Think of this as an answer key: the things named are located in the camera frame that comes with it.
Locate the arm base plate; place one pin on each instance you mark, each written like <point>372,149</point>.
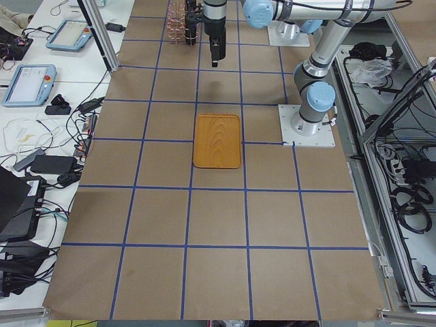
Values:
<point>286,34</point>
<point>297,132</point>

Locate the black laptop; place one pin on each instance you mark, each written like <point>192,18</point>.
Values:
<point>20,199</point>

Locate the black power brick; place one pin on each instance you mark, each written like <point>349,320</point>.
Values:
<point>52,164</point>

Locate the black power adapter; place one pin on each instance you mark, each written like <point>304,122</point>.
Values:
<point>110,26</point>

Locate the teach pendant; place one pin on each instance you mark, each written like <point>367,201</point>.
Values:
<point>30,86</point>
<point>70,36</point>

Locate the aluminium frame post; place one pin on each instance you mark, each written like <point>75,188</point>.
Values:
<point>96,24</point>

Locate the copper wire bottle basket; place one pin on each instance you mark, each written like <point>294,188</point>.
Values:
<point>175,24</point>

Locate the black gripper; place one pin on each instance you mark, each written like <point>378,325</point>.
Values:
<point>216,33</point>

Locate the wooden tray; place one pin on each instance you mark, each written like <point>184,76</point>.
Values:
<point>217,141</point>

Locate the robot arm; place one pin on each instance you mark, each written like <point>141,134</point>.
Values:
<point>317,96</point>

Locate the teach pendant near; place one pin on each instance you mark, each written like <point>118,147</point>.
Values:
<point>30,86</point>

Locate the teach pendant far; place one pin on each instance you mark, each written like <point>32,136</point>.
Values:
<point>70,36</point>

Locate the dark wine bottle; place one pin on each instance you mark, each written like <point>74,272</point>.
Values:
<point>190,22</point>

